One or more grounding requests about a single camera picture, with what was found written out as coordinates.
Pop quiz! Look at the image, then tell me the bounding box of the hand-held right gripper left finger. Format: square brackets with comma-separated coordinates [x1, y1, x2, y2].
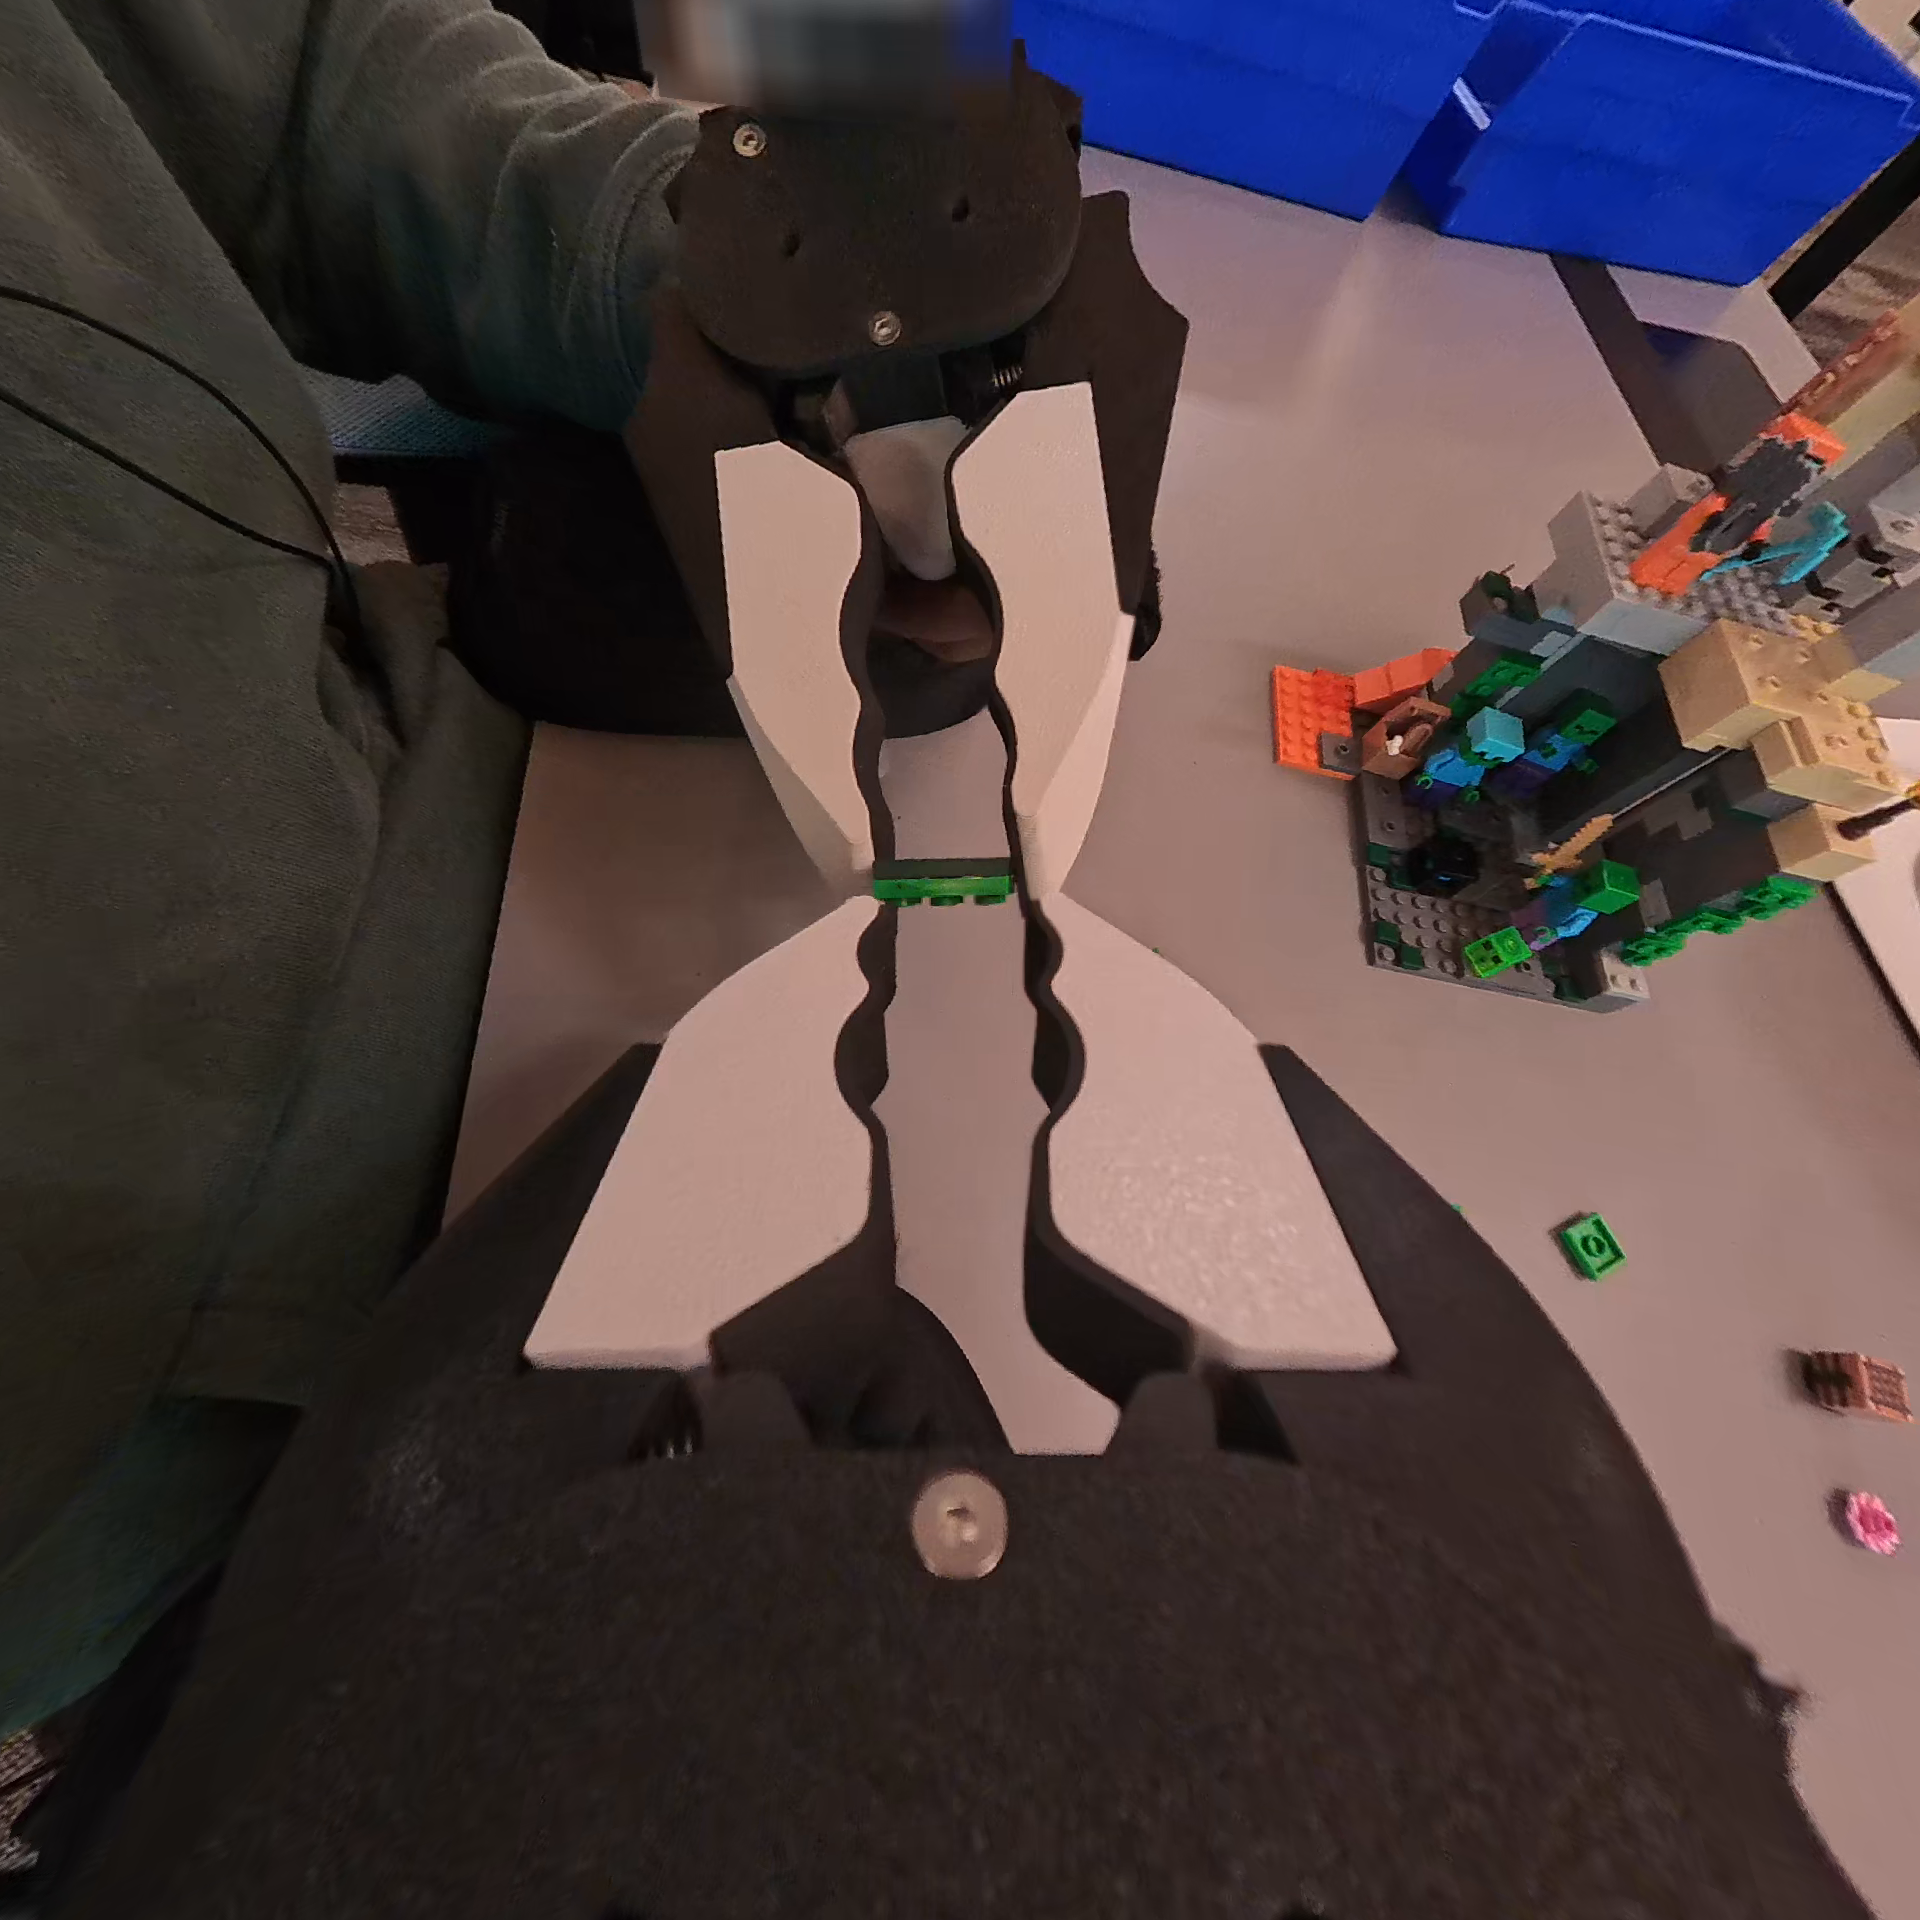
[523, 901, 902, 1375]

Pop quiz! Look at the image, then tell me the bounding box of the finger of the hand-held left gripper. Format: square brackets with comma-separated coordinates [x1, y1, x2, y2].
[950, 375, 1139, 902]
[715, 436, 901, 902]

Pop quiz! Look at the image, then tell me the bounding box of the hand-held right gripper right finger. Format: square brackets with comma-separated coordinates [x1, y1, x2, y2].
[1020, 898, 1398, 1377]

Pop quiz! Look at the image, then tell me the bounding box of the green plate brick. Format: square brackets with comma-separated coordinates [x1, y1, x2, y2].
[873, 859, 1023, 908]

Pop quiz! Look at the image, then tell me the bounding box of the toy brick model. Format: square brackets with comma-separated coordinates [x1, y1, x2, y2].
[1271, 338, 1920, 1014]

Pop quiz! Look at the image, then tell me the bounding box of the person's left forearm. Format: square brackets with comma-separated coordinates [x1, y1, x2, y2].
[291, 0, 708, 440]

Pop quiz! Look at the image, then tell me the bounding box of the grey desk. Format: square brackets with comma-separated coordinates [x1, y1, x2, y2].
[443, 144, 1920, 1920]

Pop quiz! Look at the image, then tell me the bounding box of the person's left hand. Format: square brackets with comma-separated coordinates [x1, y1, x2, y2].
[874, 574, 1005, 666]

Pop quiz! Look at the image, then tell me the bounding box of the black chair armrest pad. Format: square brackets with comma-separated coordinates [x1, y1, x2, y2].
[445, 436, 751, 741]

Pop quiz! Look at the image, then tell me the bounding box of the brown toy brick head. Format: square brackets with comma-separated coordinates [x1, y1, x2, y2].
[1806, 1349, 1918, 1422]

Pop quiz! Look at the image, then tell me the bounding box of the thin black cable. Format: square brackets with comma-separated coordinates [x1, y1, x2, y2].
[0, 287, 353, 630]

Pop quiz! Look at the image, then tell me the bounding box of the black desk cable cover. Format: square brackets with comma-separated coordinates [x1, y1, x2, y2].
[1554, 254, 1826, 472]

